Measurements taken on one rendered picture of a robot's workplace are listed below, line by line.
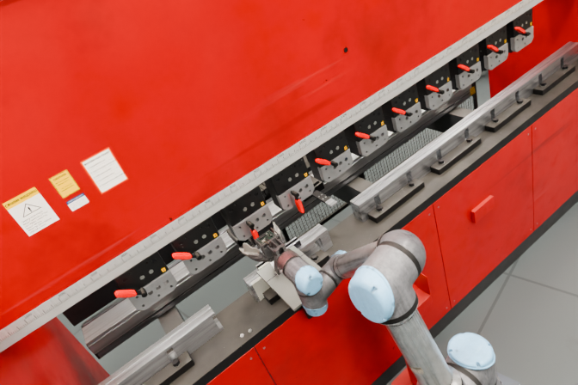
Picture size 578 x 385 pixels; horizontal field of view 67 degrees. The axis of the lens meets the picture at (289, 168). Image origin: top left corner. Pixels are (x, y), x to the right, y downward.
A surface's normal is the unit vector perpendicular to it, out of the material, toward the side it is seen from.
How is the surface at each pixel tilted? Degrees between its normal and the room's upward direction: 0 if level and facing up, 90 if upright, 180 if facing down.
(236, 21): 90
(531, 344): 0
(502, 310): 0
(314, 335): 90
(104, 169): 90
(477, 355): 7
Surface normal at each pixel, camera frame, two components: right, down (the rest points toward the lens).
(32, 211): 0.54, 0.30
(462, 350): -0.22, -0.87
